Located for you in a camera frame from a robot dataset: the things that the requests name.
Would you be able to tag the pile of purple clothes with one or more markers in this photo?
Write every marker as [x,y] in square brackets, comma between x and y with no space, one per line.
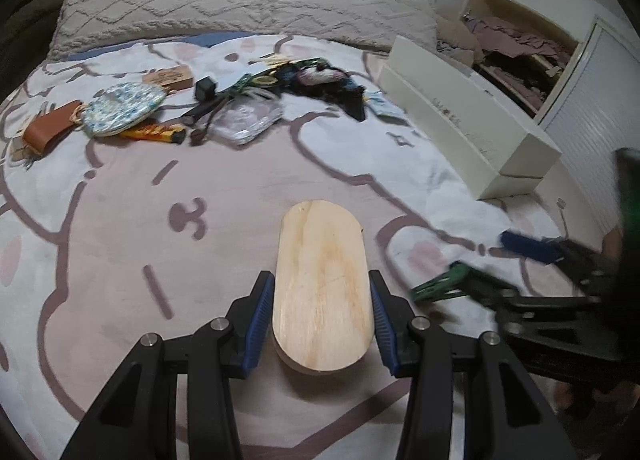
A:
[515,35]

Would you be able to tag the person's right hand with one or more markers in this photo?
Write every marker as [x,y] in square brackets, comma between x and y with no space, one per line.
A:
[570,396]

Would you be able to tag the beige plush cushion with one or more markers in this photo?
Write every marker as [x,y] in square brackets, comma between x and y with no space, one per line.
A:
[457,38]

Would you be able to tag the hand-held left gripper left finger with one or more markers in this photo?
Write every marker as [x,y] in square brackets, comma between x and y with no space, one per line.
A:
[257,325]

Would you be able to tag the small black pouch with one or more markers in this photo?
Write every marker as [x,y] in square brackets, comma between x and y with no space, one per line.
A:
[357,103]

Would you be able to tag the brown leather key pouch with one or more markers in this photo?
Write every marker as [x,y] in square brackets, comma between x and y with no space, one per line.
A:
[47,128]

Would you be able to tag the white cardboard box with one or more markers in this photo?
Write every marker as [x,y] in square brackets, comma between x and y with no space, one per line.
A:
[465,105]

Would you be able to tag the small printed wooden box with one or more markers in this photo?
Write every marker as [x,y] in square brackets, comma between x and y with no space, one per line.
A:
[167,76]

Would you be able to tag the black power adapter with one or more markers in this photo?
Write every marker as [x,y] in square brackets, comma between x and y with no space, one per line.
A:
[205,89]

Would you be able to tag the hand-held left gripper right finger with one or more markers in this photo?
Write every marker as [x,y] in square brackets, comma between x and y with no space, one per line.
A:
[382,325]

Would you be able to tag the white louvered door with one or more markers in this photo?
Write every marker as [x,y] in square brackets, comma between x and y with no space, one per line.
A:
[590,115]

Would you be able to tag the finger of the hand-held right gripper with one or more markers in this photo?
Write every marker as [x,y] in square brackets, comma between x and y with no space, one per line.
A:
[530,247]
[492,292]

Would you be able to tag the clear plastic packet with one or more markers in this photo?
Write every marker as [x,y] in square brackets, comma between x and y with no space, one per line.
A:
[245,123]

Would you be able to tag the oval wooden box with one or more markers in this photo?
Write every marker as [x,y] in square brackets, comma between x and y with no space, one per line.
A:
[322,285]

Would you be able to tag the face mask packet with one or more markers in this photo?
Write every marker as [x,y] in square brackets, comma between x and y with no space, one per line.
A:
[382,105]

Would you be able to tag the cartoon printed blanket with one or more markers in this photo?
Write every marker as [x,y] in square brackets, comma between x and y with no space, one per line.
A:
[125,250]

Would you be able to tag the green clip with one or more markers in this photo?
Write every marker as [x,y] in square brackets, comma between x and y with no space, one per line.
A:
[440,285]

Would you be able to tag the metal back scratcher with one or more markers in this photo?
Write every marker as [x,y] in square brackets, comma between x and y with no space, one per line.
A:
[561,207]

